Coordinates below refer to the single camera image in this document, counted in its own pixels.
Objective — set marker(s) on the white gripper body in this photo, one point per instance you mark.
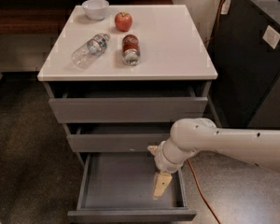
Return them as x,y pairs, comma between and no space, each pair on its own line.
161,160

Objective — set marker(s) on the grey bottom drawer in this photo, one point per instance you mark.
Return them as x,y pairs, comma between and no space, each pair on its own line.
118,187

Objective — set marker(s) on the grey drawer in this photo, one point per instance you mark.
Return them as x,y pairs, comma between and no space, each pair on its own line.
116,137
126,109
118,187

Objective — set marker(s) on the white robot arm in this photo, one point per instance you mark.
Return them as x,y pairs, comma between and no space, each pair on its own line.
188,137

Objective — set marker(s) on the grey middle drawer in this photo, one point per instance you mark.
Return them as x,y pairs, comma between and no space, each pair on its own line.
116,137

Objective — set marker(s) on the grey top drawer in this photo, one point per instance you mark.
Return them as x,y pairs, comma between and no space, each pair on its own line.
126,109

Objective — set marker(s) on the white-topped grey cabinet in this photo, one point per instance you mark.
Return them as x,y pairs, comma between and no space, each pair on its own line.
173,59

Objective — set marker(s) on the red soda can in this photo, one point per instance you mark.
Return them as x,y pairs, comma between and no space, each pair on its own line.
130,50

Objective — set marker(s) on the clear plastic water bottle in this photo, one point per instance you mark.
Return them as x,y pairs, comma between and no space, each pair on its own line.
91,50

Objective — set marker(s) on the red apple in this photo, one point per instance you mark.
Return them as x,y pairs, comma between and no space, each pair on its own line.
123,21

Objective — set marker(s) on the white bowl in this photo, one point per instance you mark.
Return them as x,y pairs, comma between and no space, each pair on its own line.
95,9

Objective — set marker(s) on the white label sticker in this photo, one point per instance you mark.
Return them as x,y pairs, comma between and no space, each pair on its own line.
271,36

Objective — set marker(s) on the dark wooden bench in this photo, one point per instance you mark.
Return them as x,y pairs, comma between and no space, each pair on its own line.
25,17

